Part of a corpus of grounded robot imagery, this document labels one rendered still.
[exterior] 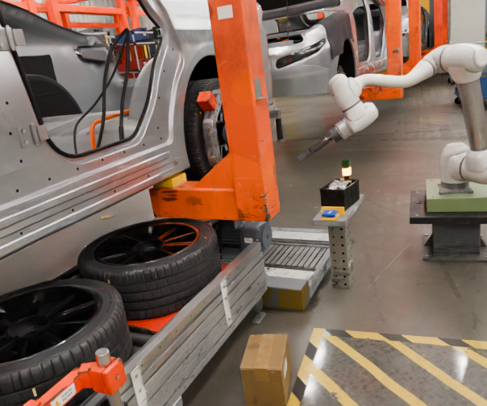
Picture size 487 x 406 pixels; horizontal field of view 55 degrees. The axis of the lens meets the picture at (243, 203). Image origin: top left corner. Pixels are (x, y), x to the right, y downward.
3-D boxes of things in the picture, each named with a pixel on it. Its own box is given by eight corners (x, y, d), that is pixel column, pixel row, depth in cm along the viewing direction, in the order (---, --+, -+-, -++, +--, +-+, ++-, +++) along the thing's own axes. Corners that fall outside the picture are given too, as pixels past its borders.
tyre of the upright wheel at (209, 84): (151, 167, 260) (210, 199, 317) (186, 166, 249) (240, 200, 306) (172, 60, 275) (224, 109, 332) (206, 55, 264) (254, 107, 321)
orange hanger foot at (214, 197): (170, 207, 268) (159, 147, 257) (253, 209, 244) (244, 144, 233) (153, 217, 254) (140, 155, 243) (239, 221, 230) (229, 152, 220)
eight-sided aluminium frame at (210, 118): (251, 164, 315) (241, 82, 299) (260, 164, 312) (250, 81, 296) (212, 189, 270) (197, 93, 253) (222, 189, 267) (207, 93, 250)
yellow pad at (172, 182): (167, 180, 261) (165, 172, 259) (188, 180, 254) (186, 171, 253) (152, 188, 249) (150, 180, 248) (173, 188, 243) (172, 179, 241)
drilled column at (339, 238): (337, 278, 270) (331, 209, 257) (354, 279, 265) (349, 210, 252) (332, 287, 261) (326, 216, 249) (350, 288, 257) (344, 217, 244)
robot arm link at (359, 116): (352, 134, 238) (339, 112, 236) (379, 116, 235) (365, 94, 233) (356, 135, 227) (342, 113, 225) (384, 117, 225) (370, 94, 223)
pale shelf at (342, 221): (335, 198, 275) (335, 193, 274) (364, 199, 267) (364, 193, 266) (312, 225, 239) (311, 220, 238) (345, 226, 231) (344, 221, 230)
